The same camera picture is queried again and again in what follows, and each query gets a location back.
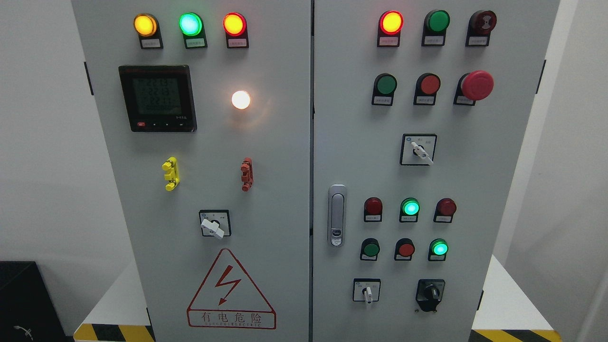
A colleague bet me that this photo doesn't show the black rotary knob switch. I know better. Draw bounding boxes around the black rotary knob switch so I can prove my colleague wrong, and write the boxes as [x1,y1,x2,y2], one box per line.
[416,279,446,312]

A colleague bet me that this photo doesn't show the grey electrical control cabinet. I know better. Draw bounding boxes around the grey electrical control cabinet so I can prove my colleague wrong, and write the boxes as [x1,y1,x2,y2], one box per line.
[72,0,560,342]

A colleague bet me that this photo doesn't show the silver cabinet door latch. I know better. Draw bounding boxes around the silver cabinet door latch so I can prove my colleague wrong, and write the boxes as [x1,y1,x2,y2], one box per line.
[327,184,347,247]

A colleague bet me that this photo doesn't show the red terminal connector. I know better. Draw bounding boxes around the red terminal connector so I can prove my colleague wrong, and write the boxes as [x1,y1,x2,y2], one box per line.
[240,157,254,192]

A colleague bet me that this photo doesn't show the dark red indicator left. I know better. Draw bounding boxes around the dark red indicator left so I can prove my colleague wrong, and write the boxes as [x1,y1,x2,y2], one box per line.
[363,197,383,222]

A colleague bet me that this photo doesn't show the dark red indicator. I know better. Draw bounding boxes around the dark red indicator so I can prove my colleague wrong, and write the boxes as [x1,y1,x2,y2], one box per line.
[363,197,383,222]
[433,198,457,223]

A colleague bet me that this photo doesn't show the white glowing indicator lamp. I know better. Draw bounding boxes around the white glowing indicator lamp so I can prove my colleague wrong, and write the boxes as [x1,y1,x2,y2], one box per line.
[231,90,251,110]

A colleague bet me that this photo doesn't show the green push button lower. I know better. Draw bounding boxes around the green push button lower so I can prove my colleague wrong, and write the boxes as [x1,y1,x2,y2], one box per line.
[359,238,380,261]

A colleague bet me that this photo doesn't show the green lit indicator middle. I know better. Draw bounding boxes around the green lit indicator middle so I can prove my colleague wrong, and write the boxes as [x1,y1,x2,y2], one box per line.
[399,198,420,223]

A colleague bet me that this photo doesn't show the green push button upper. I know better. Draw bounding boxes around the green push button upper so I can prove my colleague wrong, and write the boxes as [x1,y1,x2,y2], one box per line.
[371,73,397,106]

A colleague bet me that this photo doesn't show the red push button lower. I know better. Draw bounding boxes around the red push button lower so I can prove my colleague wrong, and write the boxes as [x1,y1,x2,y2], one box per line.
[394,238,415,261]

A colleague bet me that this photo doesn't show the red push button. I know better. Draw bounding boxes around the red push button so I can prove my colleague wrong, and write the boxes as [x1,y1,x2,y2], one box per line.
[394,238,415,261]
[413,72,441,105]

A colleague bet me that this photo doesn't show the yellow terminal connector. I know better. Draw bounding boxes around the yellow terminal connector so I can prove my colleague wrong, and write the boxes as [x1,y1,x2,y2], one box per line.
[161,156,181,192]

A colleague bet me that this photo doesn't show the dark red indicator right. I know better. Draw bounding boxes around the dark red indicator right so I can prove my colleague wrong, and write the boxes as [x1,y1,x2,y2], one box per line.
[433,198,457,223]

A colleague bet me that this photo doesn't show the red electric hazard warning sticker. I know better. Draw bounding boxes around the red electric hazard warning sticker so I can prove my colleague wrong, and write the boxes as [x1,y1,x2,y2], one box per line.
[187,248,276,330]

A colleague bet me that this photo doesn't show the red push button upper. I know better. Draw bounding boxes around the red push button upper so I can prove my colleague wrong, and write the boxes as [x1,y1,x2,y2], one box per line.
[413,72,441,105]

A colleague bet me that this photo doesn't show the green lit push button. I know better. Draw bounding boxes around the green lit push button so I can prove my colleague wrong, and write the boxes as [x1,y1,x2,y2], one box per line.
[427,238,449,261]

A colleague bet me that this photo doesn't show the red amber indicator light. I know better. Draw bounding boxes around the red amber indicator light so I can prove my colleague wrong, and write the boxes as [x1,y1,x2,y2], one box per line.
[222,12,249,48]

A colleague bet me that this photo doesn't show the black digital power meter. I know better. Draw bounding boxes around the black digital power meter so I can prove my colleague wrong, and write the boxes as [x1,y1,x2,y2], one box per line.
[119,65,197,133]

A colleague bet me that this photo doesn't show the red lit indicator right door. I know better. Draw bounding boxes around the red lit indicator right door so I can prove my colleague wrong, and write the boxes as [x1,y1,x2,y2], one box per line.
[377,10,404,48]

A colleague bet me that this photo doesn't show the green lit indicator light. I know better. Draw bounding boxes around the green lit indicator light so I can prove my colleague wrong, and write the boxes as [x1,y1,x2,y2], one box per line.
[179,12,207,48]

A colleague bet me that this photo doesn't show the red emergency stop mushroom button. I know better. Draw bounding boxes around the red emergency stop mushroom button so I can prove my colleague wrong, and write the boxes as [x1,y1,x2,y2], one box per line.
[453,70,494,106]

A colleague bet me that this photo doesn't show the green unlit indicator light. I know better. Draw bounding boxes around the green unlit indicator light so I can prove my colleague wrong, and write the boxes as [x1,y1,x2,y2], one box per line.
[421,9,450,46]

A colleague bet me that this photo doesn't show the amber indicator light top left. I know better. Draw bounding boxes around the amber indicator light top left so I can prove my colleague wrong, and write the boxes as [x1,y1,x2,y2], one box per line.
[134,13,163,49]

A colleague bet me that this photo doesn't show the dark red buzzer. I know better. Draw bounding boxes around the dark red buzzer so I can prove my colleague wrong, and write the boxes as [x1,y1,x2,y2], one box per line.
[465,9,497,47]

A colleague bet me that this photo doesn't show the white platform with hazard stripes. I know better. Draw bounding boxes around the white platform with hazard stripes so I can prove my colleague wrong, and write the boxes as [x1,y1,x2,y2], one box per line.
[73,257,561,342]

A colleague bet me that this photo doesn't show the white-handled selector switch left door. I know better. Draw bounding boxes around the white-handled selector switch left door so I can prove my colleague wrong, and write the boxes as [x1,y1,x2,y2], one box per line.
[199,209,232,239]

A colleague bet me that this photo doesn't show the white-handled selector switch upper right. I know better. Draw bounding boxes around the white-handled selector switch upper right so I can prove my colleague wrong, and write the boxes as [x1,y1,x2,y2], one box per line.
[399,133,437,165]

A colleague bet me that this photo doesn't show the white-handled selector switch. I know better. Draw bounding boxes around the white-handled selector switch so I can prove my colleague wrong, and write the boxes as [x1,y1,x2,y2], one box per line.
[399,133,437,165]
[352,278,381,304]

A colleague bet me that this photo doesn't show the white-handled selector switch lower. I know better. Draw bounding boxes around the white-handled selector switch lower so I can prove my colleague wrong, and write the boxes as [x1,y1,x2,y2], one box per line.
[352,278,381,304]

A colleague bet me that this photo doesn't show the black box with cable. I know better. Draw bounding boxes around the black box with cable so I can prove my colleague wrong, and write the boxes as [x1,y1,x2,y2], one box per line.
[0,261,67,342]

